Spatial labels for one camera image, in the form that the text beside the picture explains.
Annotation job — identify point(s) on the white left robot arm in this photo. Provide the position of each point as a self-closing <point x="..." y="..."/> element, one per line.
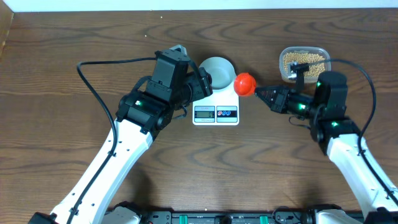
<point x="141" y="115"/>

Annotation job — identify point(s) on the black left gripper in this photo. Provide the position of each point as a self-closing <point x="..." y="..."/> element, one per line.
<point x="199" y="88"/>

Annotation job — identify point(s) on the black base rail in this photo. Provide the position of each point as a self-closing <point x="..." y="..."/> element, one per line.
<point x="236" y="217"/>

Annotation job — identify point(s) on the red plastic scoop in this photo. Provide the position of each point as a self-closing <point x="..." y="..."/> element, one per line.
<point x="244" y="84"/>

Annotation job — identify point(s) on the white digital kitchen scale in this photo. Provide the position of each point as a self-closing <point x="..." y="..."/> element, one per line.
<point x="219" y="109"/>

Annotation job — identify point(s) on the grey plastic bowl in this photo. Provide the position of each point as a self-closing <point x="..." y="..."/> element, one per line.
<point x="221" y="70"/>

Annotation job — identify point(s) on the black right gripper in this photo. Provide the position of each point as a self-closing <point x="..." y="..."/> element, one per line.
<point x="278" y="102"/>

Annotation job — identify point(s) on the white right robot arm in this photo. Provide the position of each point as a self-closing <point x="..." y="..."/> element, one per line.
<point x="340" y="140"/>

